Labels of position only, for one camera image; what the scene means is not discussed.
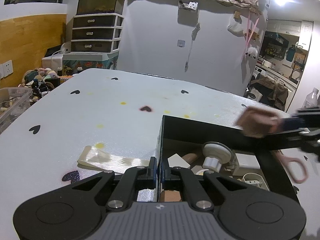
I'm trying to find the round white yellow tin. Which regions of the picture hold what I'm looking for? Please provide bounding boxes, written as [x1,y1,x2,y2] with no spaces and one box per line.
[196,169,209,176]

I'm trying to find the pink eyelash curler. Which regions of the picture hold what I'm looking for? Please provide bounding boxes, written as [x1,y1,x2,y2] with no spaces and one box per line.
[235,106,310,184]

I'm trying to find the black storage box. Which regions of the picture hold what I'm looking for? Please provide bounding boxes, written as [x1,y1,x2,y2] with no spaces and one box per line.
[157,115,299,202]

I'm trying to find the clear plastic water bottle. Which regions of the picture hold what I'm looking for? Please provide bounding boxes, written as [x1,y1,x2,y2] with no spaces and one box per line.
[302,88,319,109]

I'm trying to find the white card in box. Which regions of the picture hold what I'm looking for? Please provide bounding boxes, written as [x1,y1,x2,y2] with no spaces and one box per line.
[168,153,190,168]

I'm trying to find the wooden cylinder in box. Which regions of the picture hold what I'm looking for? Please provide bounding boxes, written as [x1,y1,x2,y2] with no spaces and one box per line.
[182,151,203,165]

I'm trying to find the white suction cup knob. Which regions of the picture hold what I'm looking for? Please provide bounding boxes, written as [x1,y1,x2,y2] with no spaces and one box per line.
[202,142,233,172]

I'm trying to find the clear tape strip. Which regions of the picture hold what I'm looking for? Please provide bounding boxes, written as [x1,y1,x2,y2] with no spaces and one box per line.
[78,146,149,174]

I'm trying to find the white rounded case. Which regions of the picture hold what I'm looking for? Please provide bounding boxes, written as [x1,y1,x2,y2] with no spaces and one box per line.
[241,173,269,191]

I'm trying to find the white charger adapter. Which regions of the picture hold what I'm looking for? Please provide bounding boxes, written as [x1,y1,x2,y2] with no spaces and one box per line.
[235,153,260,170]

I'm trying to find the teal patterned storage box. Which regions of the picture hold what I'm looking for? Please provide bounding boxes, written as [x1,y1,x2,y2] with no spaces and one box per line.
[62,52,119,72]

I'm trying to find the pile of plush toys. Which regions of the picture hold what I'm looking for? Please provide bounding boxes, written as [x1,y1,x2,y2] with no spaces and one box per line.
[18,68,62,99]

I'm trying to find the clear plastic storage bin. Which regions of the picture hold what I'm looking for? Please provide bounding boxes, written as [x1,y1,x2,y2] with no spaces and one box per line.
[0,87,33,133]

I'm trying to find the plastic drawer tower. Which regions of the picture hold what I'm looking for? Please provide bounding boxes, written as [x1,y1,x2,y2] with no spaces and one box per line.
[71,13,124,54]

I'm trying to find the glass fish tank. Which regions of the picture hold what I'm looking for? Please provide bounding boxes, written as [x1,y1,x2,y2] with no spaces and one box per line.
[76,0,125,15]

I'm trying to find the white plush wall toy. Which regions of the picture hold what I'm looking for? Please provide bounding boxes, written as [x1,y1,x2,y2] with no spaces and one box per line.
[245,46,258,59]

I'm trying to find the white wall socket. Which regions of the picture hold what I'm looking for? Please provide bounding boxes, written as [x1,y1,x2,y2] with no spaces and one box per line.
[0,60,14,79]

